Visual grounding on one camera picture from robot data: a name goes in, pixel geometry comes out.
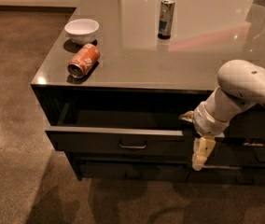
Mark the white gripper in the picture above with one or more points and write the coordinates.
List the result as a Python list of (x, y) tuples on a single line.
[(207, 125)]

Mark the drawer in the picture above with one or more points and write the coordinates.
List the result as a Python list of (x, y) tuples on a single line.
[(250, 177), (250, 124), (241, 154), (179, 160), (129, 171), (121, 132)]

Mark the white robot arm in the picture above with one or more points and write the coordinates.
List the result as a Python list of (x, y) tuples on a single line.
[(241, 85)]

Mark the dark drawer cabinet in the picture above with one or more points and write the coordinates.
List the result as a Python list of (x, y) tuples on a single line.
[(138, 71)]

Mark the silver blue energy drink can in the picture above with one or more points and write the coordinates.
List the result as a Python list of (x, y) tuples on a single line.
[(166, 18)]

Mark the orange soda can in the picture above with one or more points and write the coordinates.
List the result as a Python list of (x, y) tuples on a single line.
[(81, 64)]

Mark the white bowl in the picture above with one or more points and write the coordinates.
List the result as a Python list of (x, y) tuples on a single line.
[(82, 31)]

